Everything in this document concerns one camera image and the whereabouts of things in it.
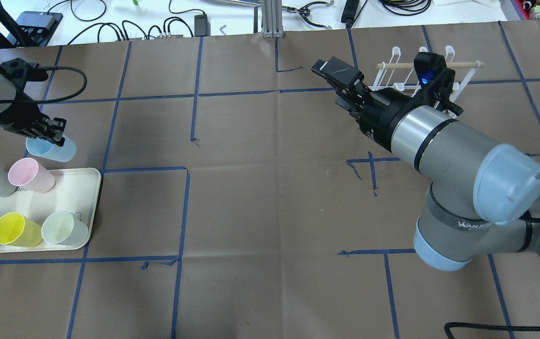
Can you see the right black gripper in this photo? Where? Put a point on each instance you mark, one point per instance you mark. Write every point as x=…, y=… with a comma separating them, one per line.
x=379, y=121

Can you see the aluminium frame post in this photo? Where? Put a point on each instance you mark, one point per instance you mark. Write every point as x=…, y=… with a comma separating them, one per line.
x=272, y=23

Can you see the black power adapter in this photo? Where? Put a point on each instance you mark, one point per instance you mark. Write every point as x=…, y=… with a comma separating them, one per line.
x=201, y=26

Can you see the yellow plastic cup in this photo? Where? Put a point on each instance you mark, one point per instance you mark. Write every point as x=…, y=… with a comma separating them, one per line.
x=18, y=230

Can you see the pink plastic cup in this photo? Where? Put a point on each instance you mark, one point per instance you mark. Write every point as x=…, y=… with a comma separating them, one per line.
x=29, y=174

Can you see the white wire cup rack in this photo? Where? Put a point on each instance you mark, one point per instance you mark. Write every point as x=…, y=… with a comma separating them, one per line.
x=403, y=76

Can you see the cream plastic tray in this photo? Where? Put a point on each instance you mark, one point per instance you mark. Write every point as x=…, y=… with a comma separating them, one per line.
x=76, y=191

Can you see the wrist black camera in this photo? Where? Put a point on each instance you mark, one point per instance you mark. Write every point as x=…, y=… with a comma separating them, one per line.
x=436, y=82
x=20, y=72

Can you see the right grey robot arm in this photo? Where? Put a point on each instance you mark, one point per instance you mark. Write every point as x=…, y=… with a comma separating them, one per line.
x=484, y=195

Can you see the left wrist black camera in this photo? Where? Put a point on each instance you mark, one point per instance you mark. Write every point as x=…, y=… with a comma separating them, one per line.
x=20, y=72

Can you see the light blue plastic cup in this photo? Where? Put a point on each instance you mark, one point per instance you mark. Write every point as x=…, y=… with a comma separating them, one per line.
x=47, y=150

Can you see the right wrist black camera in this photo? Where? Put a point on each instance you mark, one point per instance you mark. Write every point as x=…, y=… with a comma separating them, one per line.
x=436, y=82

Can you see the pale green plastic cup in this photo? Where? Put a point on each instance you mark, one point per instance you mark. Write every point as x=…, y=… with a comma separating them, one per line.
x=65, y=228

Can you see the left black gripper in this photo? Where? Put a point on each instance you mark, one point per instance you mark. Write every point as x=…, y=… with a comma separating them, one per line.
x=14, y=113

